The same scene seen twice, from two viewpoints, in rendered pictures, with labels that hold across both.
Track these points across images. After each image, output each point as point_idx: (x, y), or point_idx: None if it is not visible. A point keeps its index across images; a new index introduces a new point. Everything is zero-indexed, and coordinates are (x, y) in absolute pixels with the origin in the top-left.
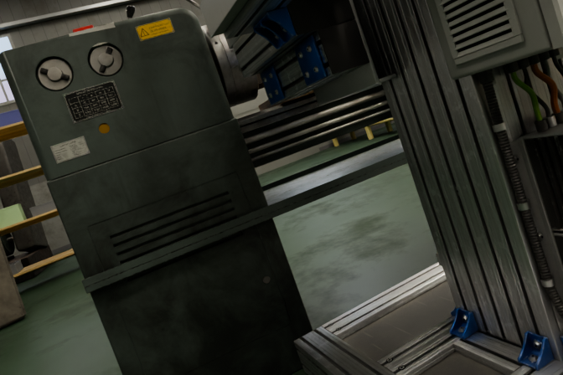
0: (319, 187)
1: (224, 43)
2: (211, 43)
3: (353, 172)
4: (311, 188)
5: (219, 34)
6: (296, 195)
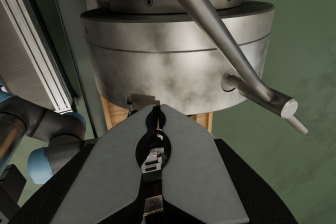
0: (67, 43)
1: (88, 47)
2: (84, 18)
3: (76, 74)
4: (65, 35)
5: (99, 52)
6: (61, 21)
